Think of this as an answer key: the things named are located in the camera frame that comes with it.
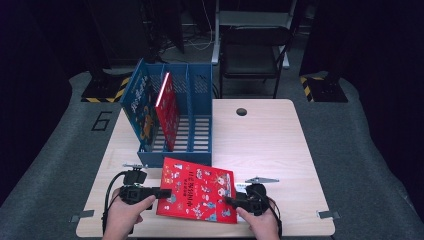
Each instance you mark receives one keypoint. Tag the black folding chair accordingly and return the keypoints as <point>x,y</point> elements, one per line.
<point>250,60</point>

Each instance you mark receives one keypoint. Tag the dark metal stand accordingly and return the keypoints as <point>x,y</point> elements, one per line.
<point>166,26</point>

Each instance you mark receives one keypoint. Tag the blue plastic file rack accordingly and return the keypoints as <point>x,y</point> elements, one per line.
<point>200,140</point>

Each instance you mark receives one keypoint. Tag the person's right hand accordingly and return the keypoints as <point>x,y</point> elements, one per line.
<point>265,226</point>

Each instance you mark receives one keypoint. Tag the blue picture book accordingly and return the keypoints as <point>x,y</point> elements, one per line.
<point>140,110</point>

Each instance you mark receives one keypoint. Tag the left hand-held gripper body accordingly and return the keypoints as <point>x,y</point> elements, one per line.
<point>135,195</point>

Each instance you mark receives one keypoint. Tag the black stand with striped base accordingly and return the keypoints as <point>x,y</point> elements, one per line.
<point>103,88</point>
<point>326,90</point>

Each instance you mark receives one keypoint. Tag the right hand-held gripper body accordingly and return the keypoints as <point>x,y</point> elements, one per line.
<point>255,201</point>

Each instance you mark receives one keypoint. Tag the person's left hand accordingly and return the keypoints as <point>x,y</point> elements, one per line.
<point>120,221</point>

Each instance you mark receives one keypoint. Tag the red picture book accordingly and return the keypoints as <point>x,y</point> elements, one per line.
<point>168,113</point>
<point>196,193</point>

